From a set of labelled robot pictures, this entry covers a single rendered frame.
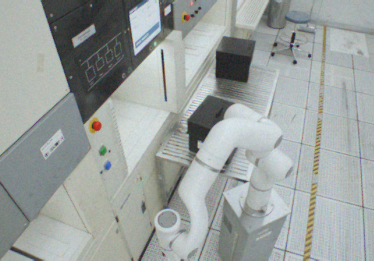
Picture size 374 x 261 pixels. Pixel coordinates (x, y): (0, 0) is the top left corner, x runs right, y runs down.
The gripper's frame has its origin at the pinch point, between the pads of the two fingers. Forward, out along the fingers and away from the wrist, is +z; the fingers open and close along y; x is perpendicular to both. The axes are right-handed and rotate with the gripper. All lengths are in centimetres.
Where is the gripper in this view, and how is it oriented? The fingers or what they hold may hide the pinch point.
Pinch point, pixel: (173, 259)
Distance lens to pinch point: 125.8
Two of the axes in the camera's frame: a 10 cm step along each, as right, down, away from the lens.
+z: -0.2, 7.2, 6.9
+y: -7.3, -4.8, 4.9
